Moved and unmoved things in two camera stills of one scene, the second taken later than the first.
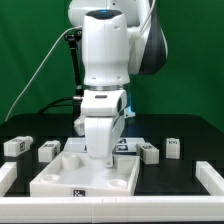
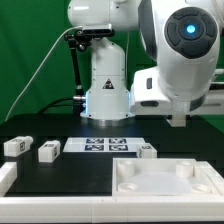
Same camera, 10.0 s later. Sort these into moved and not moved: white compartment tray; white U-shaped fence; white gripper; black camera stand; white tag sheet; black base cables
Moved: white compartment tray; white gripper
Not moved: black camera stand; white tag sheet; black base cables; white U-shaped fence
